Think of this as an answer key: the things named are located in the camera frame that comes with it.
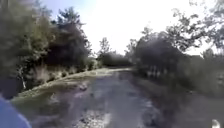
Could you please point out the distant dark bushes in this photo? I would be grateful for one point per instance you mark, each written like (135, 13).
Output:
(113, 60)

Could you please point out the row of shaded trees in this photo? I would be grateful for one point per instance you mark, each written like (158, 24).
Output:
(160, 55)

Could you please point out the row of green trees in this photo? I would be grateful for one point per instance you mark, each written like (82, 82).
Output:
(40, 46)

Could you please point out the grey gravel path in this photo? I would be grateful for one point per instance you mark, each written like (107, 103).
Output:
(110, 100)

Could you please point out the grass verge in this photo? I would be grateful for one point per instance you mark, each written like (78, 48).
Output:
(41, 98)

